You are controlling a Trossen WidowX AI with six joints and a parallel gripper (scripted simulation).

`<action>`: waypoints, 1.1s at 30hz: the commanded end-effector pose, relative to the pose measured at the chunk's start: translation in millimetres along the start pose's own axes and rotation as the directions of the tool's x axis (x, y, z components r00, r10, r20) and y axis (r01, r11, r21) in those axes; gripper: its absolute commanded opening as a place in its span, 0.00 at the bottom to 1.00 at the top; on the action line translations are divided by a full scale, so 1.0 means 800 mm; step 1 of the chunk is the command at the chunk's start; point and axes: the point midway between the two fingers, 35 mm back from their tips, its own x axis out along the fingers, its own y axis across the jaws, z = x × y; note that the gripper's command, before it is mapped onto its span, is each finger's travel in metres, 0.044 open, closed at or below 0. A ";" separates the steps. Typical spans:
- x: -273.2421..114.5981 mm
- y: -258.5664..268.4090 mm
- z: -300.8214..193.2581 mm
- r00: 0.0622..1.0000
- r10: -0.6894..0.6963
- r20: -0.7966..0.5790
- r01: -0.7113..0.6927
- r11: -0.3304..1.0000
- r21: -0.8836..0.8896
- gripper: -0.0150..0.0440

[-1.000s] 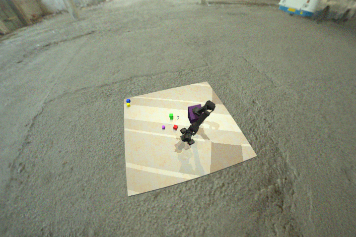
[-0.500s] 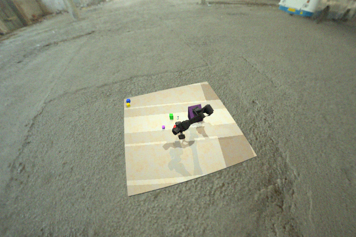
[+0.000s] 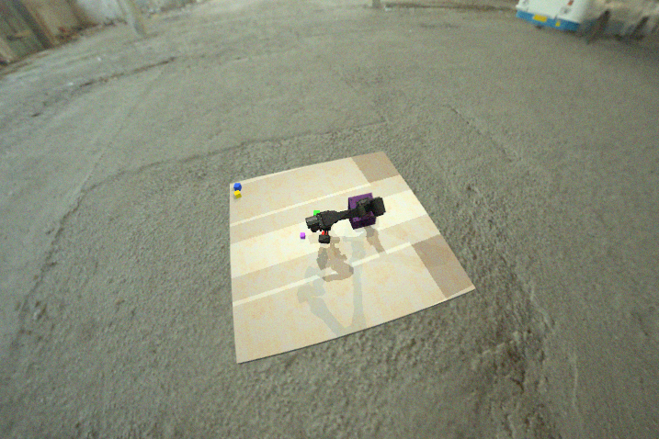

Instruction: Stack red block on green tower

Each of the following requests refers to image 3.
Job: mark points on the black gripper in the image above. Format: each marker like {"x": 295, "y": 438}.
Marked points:
{"x": 325, "y": 238}

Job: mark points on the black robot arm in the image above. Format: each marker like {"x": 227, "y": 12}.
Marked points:
{"x": 327, "y": 219}

